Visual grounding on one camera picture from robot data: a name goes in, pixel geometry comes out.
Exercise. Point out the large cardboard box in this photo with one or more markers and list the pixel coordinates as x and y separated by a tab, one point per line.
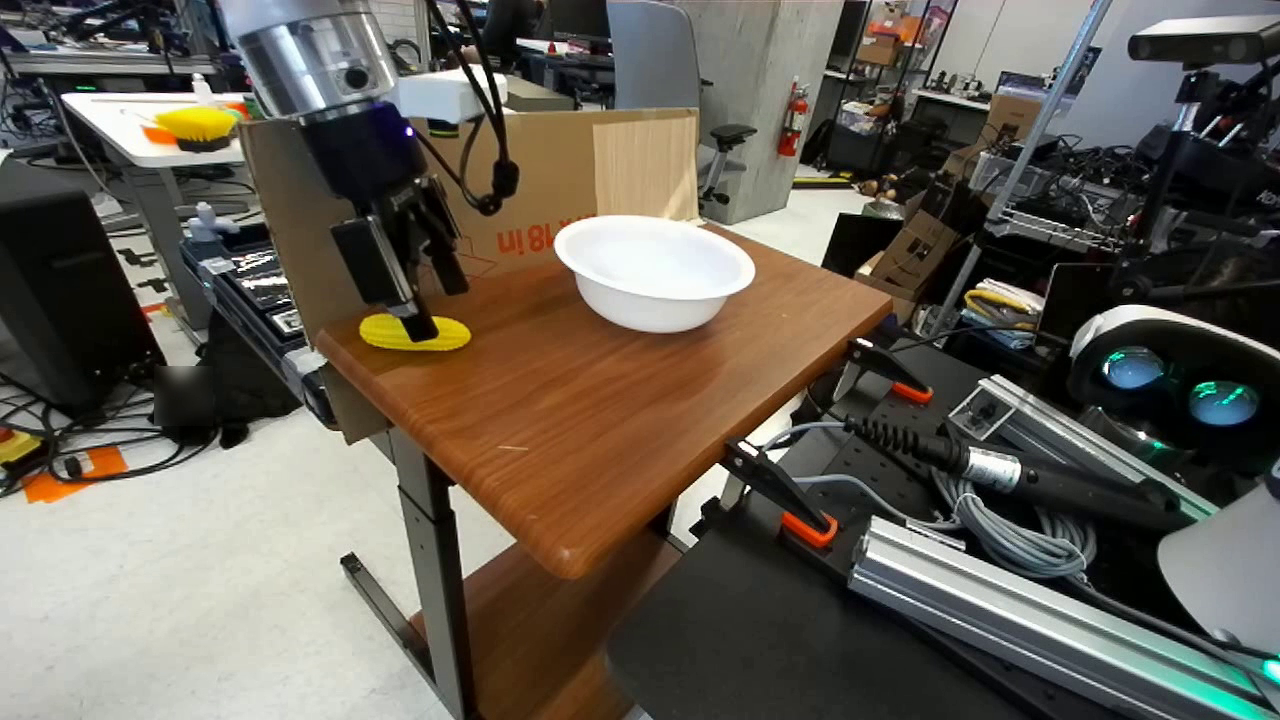
560	166

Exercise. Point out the yellow object on table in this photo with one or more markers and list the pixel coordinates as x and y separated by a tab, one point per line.
197	126

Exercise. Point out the black bag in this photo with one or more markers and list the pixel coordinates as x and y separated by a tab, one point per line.
220	386

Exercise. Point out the white plastic bowl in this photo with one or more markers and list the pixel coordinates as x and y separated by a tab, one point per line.
653	281

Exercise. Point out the white work table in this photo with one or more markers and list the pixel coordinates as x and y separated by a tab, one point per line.
120	126

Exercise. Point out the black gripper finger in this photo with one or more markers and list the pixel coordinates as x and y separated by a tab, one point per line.
445	244
387	273

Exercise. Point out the black mounting board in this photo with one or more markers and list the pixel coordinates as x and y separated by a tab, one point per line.
746	642

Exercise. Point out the black computer cabinet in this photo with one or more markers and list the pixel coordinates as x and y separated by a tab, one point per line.
62	292

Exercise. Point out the red fire extinguisher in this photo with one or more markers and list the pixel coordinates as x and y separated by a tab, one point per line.
794	122

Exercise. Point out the white device teal lenses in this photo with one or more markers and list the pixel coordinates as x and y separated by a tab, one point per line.
1174	386

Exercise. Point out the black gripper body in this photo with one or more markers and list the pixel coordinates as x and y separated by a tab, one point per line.
366	155

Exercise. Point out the aluminium rail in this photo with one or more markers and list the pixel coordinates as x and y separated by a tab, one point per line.
1043	621

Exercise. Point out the light wooden panel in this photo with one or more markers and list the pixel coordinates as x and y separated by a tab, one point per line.
644	166

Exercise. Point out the grey partition cabinet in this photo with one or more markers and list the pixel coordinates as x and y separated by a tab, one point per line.
746	82

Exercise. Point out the black camera on stand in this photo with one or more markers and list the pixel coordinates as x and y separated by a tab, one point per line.
1203	36

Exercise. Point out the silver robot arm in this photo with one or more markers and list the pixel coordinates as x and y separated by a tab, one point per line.
314	60

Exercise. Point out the brown cardboard box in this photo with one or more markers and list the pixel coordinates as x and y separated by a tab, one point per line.
913	252

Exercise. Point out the brown wooden table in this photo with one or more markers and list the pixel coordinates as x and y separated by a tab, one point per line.
575	415

